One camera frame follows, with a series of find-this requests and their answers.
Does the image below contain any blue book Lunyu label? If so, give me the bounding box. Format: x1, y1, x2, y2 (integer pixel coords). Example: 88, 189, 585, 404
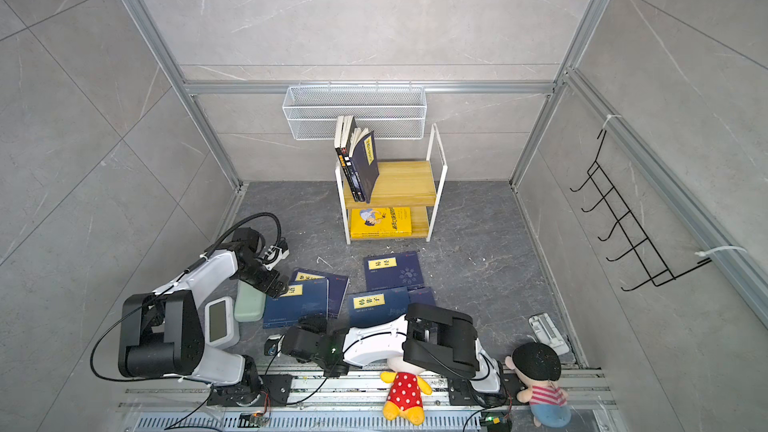
262, 278, 329, 329

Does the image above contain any yellow cartoon book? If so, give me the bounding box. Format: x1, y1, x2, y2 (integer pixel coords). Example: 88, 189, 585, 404
349, 207, 413, 240

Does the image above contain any purple blue book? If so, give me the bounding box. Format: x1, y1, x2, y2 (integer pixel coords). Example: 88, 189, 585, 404
408, 287, 436, 306

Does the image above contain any black wolf cover book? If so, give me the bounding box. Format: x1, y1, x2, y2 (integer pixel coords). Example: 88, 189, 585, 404
342, 115, 366, 202

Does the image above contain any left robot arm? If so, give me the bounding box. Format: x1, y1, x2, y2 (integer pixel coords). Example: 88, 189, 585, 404
117, 227, 289, 406

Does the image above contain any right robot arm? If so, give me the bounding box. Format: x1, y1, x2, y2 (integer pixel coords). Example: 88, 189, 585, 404
277, 303, 508, 407

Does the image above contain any pale green case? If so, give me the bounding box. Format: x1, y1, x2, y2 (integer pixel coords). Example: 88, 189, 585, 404
234, 281, 267, 323

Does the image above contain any blue book hidden under Lunyu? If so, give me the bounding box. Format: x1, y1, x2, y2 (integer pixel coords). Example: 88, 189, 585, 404
292, 268, 349, 319

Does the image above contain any white thermometer display device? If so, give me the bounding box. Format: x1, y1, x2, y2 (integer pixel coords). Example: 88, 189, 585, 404
204, 296, 240, 349

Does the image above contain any yellow plush toy red dress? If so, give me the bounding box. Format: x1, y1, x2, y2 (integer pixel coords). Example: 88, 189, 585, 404
380, 357, 432, 426

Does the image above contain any white wooden two-tier shelf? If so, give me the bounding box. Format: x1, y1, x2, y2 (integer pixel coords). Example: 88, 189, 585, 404
334, 124, 448, 245

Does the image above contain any striped plush doll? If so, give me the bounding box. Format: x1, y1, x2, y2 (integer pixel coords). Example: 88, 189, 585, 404
504, 342, 572, 428

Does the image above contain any white remote-like device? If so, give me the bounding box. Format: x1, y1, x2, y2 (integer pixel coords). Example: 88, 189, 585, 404
528, 313, 570, 356

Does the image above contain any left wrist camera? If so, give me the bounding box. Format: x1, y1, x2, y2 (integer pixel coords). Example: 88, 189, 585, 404
261, 237, 290, 270

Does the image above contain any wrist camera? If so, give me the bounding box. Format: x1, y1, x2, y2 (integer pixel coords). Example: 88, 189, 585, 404
263, 334, 283, 357
261, 237, 290, 270

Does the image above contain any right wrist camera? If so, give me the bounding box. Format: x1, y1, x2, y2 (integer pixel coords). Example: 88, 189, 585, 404
263, 334, 283, 357

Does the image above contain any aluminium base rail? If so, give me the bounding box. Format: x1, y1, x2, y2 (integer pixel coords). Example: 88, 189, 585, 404
116, 367, 628, 431

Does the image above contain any black wire hook rack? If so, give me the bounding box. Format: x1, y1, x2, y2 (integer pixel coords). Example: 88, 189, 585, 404
569, 130, 713, 292

